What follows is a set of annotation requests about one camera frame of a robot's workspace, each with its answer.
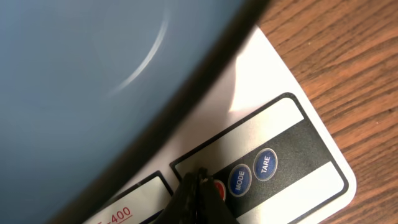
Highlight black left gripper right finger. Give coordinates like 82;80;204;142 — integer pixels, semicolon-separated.
196;168;239;224

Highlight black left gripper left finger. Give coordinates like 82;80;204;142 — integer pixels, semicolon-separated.
154;173;198;224

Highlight white digital kitchen scale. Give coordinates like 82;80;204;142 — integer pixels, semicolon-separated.
90;28;357;223

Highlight blue plastic bowl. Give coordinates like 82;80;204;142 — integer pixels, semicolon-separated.
1;0;267;223

